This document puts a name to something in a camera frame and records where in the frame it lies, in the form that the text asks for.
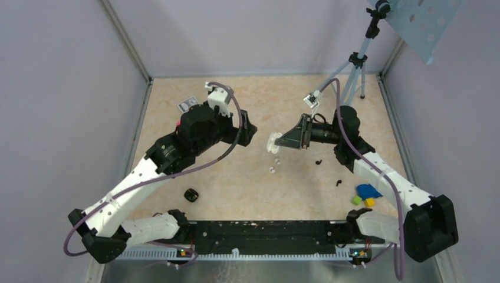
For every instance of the perforated blue metal panel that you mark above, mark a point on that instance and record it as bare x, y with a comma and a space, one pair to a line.
420, 24

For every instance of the light blue tripod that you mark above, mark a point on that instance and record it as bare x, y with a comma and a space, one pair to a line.
357, 76

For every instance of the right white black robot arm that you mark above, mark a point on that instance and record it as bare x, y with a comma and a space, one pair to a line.
425, 225

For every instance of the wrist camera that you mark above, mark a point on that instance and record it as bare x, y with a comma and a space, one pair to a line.
219, 95
312, 99

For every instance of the yellow cube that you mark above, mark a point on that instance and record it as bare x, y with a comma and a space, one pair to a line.
369, 202

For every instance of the blue toy car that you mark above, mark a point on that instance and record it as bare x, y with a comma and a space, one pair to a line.
366, 191

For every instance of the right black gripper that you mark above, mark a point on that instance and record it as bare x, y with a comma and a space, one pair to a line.
298, 137

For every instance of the playing card deck box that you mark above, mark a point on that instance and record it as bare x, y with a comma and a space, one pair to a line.
187, 103

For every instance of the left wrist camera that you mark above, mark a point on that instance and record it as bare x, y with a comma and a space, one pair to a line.
219, 95

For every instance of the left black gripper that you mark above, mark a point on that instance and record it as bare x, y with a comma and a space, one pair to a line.
233, 131

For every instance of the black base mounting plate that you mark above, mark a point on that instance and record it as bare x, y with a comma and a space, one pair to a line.
267, 237

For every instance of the white earbud charging case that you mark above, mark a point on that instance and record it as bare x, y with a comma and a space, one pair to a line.
271, 146

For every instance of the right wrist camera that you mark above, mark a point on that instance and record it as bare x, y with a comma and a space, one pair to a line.
312, 99

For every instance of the white toothed cable rail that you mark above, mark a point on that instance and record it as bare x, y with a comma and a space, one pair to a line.
171, 254

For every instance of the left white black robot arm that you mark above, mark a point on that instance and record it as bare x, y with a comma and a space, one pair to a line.
104, 229

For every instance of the green cube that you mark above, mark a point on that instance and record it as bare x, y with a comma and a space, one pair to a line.
357, 200

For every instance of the black earbud case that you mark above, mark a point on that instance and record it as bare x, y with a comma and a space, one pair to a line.
191, 195

